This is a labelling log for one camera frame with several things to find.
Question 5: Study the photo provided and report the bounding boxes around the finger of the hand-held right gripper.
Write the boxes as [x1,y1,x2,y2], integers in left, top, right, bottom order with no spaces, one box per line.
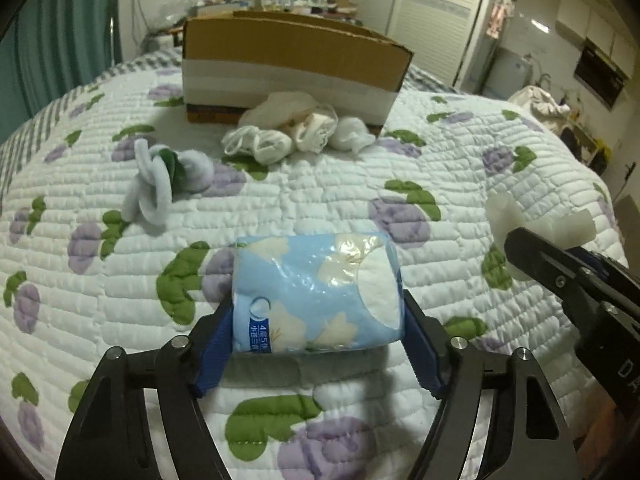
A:
[503,227,585,311]
[570,246,629,281]

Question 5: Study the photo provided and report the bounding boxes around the cream rolled sock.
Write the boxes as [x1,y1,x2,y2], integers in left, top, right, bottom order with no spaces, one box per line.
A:
[291,110,340,154]

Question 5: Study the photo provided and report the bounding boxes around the black range hood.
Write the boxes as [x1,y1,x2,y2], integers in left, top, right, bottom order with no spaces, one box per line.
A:
[574,39,630,109]

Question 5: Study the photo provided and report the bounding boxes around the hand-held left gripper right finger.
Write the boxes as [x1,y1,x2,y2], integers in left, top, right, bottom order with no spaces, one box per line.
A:
[402,290,582,480]

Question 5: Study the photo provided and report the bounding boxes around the white wall cabinets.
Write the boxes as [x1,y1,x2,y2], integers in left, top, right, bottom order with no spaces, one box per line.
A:
[554,0,637,63]

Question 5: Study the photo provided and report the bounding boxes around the white refrigerator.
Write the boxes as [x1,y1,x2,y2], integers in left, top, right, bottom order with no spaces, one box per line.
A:
[479,49,533,100]

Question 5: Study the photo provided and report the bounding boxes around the white rolled sock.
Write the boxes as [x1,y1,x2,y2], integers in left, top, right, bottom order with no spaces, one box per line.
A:
[221,126,295,166]
[329,114,377,154]

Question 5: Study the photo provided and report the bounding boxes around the cluttered desk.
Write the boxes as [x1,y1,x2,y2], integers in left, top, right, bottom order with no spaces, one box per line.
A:
[145,0,362,28]

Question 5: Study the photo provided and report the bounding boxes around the hanging pink cloth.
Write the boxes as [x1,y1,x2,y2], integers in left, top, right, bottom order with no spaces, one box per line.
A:
[486,0,516,40]

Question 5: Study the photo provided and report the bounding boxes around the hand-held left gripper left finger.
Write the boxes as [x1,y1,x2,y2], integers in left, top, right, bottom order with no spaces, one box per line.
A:
[55,300,237,480]

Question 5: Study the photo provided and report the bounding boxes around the white wardrobe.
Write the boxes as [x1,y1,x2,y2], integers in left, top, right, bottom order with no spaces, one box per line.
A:
[350,0,503,88]

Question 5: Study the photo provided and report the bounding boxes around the floral quilted bedspread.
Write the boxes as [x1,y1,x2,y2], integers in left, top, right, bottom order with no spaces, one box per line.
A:
[0,50,632,480]

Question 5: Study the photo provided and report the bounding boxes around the blue floral tissue pack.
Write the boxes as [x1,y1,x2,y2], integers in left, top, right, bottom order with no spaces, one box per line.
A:
[231,232,405,357]

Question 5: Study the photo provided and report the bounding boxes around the teal curtain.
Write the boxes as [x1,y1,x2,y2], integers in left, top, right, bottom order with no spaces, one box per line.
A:
[0,0,123,136]

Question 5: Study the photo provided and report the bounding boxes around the cardboard box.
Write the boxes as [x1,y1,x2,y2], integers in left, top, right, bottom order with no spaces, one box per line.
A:
[182,10,416,137]

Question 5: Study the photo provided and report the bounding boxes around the pile of beige clothes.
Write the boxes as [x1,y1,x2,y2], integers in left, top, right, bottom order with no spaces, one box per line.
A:
[506,85,572,132]

